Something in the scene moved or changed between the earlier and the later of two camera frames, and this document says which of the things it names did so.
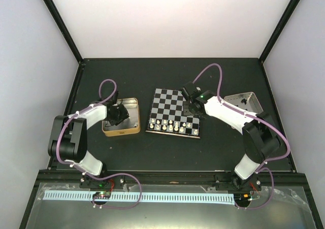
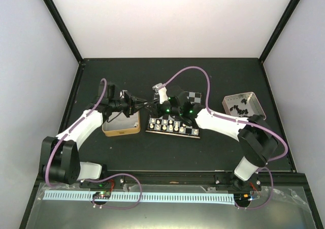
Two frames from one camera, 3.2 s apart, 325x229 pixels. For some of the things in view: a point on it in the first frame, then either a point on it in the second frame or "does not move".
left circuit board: (102, 195) does not move
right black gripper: (199, 113) to (158, 111)
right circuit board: (242, 198) does not move
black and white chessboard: (170, 115) does not move
